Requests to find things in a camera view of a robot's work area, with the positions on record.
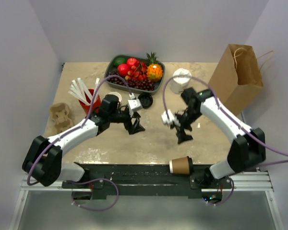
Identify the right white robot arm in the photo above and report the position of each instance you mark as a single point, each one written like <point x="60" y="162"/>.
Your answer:
<point x="246" y="150"/>

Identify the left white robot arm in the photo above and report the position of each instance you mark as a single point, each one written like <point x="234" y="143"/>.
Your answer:
<point x="43" y="161"/>

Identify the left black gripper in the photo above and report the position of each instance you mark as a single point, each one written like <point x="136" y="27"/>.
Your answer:
<point x="135" y="127"/>

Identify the brown pulp cup carrier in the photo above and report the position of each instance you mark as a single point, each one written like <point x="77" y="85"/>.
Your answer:
<point x="61" y="116"/>

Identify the red plastic cup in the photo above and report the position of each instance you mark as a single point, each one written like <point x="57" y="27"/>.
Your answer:
<point x="86" y="107"/>

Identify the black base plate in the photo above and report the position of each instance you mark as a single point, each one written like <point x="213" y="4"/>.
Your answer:
<point x="146" y="180"/>

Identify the stacked black lids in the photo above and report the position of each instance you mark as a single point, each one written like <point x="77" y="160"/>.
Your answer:
<point x="146" y="100"/>

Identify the brown paper cups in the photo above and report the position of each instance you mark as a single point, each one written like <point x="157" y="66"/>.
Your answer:
<point x="116" y="94"/>

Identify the orange spiky fruit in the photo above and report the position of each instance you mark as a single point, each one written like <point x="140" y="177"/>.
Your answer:
<point x="154" y="72"/>

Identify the dark green fruit tray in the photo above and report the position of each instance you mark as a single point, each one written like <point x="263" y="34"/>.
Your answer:
<point x="151" y="59"/>

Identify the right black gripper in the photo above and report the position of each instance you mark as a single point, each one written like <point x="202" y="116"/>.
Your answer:
<point x="182" y="134"/>

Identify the white napkin wrapped cup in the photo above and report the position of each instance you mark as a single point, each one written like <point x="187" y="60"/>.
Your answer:
<point x="181" y="80"/>

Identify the brown paper coffee cup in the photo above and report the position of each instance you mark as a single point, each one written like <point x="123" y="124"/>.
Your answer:
<point x="179" y="166"/>

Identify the green lime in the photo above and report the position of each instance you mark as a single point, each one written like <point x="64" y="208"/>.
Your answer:
<point x="118" y="61"/>

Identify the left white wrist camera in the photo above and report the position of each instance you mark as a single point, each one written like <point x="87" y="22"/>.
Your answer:
<point x="134" y="103"/>

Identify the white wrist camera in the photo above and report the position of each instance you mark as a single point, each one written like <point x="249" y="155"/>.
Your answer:
<point x="168" y="118"/>
<point x="134" y="103"/>

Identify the brown paper bag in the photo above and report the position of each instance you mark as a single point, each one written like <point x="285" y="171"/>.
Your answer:
<point x="237" y="79"/>

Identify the aluminium rail frame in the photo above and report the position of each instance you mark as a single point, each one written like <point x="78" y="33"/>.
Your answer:
<point x="252" y="204"/>

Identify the red apple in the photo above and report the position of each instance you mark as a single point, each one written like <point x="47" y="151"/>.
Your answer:
<point x="123" y="69"/>
<point x="132" y="62"/>

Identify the black coffee cup lid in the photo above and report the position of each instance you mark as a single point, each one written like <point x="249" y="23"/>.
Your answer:
<point x="190" y="165"/>

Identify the dark grape bunch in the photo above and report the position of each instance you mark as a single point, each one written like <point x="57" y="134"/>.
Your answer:
<point x="145" y="85"/>

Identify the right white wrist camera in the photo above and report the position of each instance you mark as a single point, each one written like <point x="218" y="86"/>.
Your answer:
<point x="168" y="118"/>

